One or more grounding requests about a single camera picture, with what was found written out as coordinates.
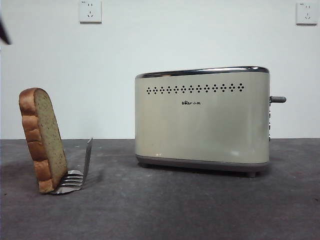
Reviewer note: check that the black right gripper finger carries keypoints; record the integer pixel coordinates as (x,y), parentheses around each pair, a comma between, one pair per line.
(3,33)

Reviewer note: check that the white wall socket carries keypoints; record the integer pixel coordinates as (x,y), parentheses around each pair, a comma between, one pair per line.
(305,13)
(90,12)

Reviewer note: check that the silver metal bread rack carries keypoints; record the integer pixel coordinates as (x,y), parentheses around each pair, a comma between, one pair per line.
(87,160)

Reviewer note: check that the grey toaster lever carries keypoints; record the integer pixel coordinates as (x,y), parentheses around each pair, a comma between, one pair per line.
(278,99)

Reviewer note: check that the cream toaster with chrome top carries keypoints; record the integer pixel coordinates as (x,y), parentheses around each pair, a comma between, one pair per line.
(200,125)

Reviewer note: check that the brown-crusted bread slice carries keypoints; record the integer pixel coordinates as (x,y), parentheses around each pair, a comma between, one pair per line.
(47,135)

